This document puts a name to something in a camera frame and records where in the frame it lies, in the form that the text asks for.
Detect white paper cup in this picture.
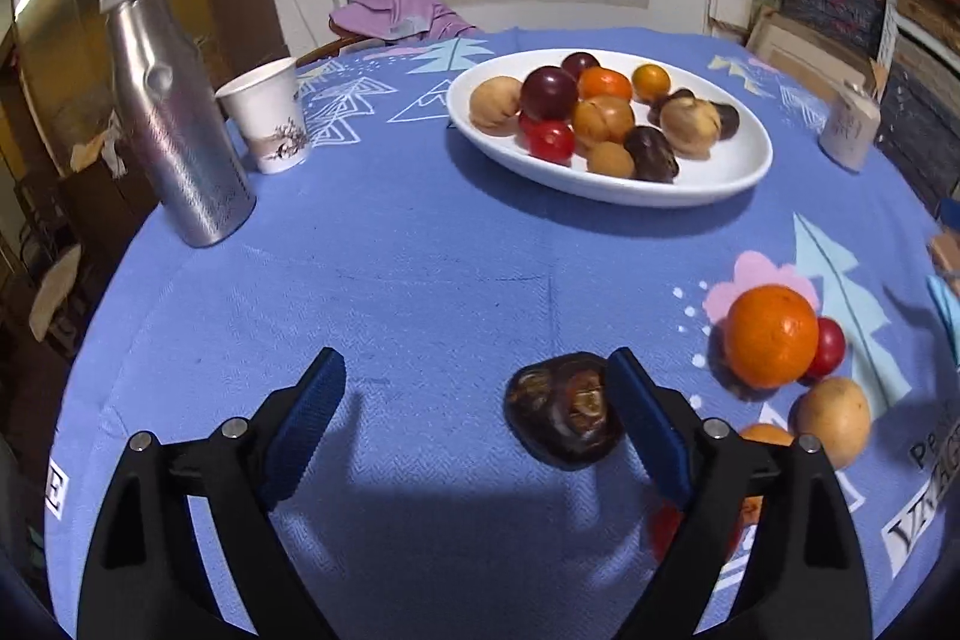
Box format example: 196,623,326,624
215,57,310,175

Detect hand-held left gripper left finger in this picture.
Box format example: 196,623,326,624
75,346,347,640

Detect small orange tangerine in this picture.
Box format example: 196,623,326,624
739,422,796,447

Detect white oval plate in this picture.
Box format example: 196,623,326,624
448,47,773,208

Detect small yellow purple-striped melon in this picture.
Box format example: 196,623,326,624
660,97,722,160

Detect blue printed tablecloth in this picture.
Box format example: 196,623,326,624
43,26,960,640

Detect wooden picture frames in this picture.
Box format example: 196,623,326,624
746,6,878,94

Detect small white plastic bottle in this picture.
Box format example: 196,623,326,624
819,80,882,171

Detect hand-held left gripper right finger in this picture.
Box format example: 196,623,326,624
606,346,875,640

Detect wooden chair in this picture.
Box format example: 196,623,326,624
296,34,376,67

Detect small tan round fruit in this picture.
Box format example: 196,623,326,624
586,141,635,179

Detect tan orange round fruit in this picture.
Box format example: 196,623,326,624
571,95,635,148

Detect yellow pear-shaped fruit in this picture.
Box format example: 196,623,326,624
795,377,872,470

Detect purple cloth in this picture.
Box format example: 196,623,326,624
330,0,481,41

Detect silver metal bottle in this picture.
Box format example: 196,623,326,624
96,0,257,249

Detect large orange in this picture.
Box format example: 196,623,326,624
722,284,820,390

